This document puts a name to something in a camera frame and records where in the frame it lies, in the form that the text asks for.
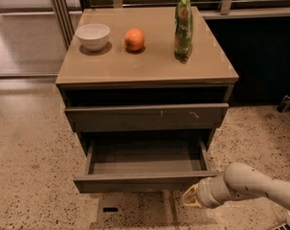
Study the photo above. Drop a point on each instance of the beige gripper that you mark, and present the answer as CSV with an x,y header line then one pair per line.
x,y
203,194

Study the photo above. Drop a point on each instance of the grey drawer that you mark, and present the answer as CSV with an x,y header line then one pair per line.
x,y
143,166
146,117

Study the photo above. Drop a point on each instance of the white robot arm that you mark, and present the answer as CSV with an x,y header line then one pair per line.
x,y
238,182

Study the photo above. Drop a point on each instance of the grey top drawer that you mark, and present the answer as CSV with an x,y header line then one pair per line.
x,y
146,117

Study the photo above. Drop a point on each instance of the grey drawer cabinet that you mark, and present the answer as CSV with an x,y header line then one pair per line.
x,y
153,75

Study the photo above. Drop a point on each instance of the orange fruit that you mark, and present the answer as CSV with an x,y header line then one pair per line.
x,y
134,40

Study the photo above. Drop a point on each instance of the green chip bag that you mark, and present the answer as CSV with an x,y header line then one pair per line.
x,y
183,28

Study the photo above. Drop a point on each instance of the white ceramic bowl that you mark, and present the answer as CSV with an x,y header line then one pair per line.
x,y
93,36

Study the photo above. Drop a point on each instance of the small grey floor bracket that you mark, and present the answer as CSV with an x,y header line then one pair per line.
x,y
284,104

